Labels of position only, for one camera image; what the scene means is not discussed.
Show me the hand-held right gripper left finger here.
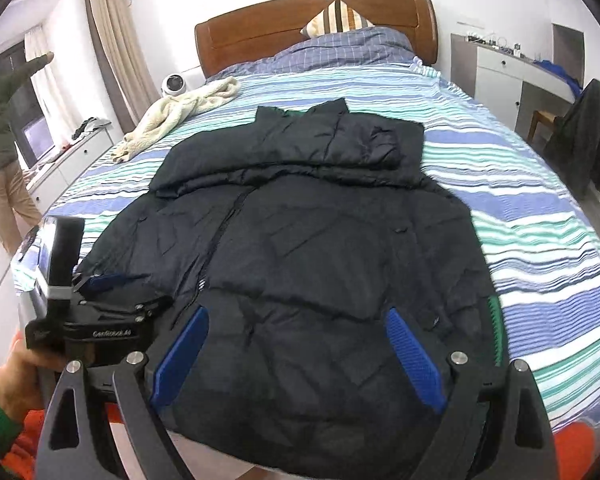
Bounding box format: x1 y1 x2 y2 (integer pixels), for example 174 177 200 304
35 305 211 480

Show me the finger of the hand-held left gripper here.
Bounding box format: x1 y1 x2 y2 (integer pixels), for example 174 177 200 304
134 295 174 319
72 272 151 297

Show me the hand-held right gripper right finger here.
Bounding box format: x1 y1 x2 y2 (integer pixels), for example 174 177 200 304
384 306 558 480

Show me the black puffer jacket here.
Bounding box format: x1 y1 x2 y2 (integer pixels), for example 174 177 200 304
72 99 506 480

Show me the person's left hand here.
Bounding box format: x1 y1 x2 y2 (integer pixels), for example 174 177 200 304
0 336 49 429

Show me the white window cabinet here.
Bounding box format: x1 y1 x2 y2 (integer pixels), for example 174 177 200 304
0 122 113 311

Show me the dark item on cabinet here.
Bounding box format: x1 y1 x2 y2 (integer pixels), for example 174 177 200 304
71 116 112 141

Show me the cream fleece garment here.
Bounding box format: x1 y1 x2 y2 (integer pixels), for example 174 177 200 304
112 77 241 162

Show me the person's orange fleece clothing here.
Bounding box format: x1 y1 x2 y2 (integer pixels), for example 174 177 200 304
0 335 596 480

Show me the striped bed with wooden headboard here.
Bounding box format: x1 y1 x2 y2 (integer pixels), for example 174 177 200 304
12 62 600 433

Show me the white sheer curtain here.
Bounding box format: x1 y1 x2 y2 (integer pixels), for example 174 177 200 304
24 27 62 146

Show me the beige curtain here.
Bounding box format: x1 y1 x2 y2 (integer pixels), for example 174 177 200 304
84 0 153 133

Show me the wooden chair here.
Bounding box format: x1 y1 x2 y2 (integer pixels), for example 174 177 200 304
527 110 563 143

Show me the dark jacket on chair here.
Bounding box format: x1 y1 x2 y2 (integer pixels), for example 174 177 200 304
545 79 600 192

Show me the white desk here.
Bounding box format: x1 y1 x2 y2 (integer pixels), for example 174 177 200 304
450 32 586 143

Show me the wooden headboard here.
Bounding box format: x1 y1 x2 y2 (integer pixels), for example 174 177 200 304
195 0 438 81

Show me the blue checked duvet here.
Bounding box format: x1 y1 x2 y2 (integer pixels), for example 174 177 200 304
205 27 416 81

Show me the blue cloth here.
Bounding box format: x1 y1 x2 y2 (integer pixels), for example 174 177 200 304
537 59 583 96

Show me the small desk clutter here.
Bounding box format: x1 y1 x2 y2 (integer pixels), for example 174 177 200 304
462 32 523 57

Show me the brown striped pillow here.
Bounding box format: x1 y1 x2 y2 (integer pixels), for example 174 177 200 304
300 0 376 38

